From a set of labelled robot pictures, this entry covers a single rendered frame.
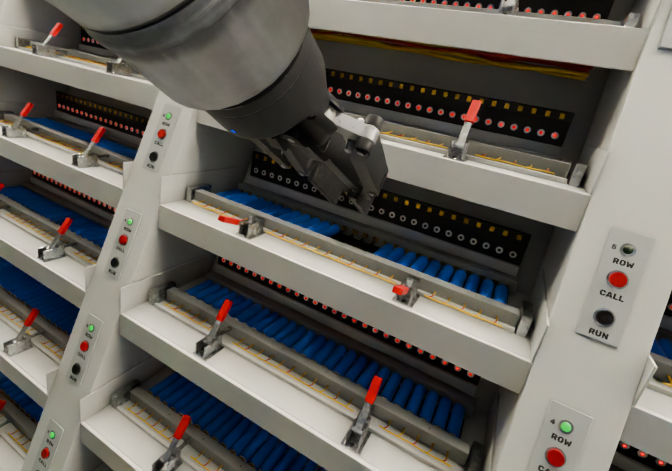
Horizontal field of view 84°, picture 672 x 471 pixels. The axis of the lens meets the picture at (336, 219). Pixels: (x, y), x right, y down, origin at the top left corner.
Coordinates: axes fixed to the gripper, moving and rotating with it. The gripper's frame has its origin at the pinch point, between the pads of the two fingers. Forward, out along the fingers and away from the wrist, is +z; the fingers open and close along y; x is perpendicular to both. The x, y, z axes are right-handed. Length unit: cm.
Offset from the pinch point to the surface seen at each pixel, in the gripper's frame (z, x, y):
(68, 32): 24, -25, 108
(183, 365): 19.3, 30.9, 21.7
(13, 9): 11, -21, 108
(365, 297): 15.5, 9.5, -2.4
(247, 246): 15.3, 9.7, 17.7
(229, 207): 18.9, 4.8, 26.9
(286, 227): 18.8, 4.4, 14.9
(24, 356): 23, 48, 60
